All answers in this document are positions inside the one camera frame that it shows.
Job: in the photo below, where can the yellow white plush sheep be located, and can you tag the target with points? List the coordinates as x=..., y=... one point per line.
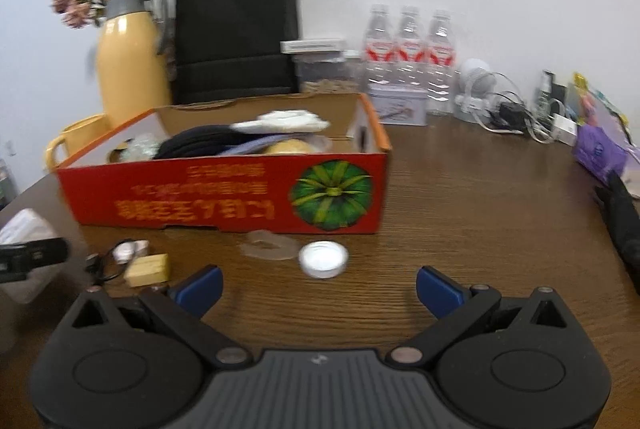
x=292, y=148

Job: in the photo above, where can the grey tin box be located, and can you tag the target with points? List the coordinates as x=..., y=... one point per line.
x=400, y=104

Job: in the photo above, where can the yellow thermos jug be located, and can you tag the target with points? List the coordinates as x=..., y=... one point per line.
x=130, y=64

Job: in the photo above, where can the black paper bag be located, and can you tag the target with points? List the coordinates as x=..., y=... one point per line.
x=232, y=24

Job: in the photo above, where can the clear plastic container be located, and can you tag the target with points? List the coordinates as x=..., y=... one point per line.
x=325, y=69

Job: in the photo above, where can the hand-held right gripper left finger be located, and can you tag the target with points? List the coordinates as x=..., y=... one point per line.
x=200, y=290

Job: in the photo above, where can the wall socket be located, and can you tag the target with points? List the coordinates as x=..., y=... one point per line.
x=8, y=148

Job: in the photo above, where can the colourful packets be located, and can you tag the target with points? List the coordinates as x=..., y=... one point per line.
x=592, y=101

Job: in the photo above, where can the small white thing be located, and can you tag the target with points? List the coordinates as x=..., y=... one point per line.
x=124, y=252

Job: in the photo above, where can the clear plastic piece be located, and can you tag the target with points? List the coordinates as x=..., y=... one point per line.
x=265, y=250

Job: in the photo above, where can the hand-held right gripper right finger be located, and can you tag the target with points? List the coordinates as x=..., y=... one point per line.
x=437, y=291

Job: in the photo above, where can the white desk fan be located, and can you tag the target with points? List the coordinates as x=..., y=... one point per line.
x=475, y=79

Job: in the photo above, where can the yellow mug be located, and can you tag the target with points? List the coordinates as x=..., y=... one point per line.
x=82, y=134

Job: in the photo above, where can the clear water bottle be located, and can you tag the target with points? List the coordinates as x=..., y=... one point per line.
x=380, y=44
x=440, y=59
x=411, y=46

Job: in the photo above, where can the dark small bottle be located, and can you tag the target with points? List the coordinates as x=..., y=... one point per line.
x=545, y=91

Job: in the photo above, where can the yellow block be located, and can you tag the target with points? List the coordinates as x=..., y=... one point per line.
x=147, y=270

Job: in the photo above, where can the white tissue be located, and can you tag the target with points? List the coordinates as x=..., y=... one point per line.
x=22, y=226

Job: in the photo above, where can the purple packet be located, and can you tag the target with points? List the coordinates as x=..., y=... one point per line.
x=597, y=151

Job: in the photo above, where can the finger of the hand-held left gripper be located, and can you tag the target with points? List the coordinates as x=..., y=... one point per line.
x=35, y=254

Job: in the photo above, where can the red cardboard box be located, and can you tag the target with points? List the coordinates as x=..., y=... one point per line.
x=200, y=194

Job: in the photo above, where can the small white bottle cap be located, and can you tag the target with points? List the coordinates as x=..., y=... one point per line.
x=322, y=259

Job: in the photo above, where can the purple woven pouch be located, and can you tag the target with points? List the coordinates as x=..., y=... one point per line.
x=250, y=146

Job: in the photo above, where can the white flat box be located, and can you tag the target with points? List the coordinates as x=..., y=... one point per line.
x=312, y=45

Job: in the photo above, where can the black folded umbrella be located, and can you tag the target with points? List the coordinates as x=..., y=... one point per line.
x=622, y=219

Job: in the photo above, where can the black power adapter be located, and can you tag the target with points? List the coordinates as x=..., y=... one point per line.
x=512, y=115

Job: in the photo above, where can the clear plastic wrap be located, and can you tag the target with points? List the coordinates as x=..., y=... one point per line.
x=142, y=146

